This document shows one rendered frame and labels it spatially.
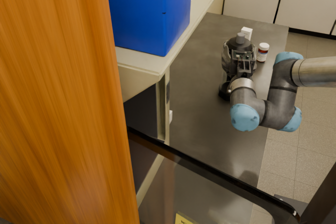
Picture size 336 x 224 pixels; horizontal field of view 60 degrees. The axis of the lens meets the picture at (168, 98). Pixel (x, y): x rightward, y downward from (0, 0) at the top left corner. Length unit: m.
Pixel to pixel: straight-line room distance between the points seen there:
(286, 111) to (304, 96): 2.02
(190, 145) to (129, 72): 0.66
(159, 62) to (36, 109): 0.16
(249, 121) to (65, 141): 0.53
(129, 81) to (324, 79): 0.53
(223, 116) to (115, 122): 0.81
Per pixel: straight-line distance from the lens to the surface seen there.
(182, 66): 1.35
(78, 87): 0.31
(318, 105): 2.83
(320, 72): 0.79
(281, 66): 0.87
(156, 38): 0.37
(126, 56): 0.39
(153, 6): 0.35
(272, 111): 0.84
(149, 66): 0.37
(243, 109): 0.80
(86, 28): 0.26
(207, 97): 1.19
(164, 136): 0.94
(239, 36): 1.05
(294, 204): 2.09
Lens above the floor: 1.72
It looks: 42 degrees down
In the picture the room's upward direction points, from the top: straight up
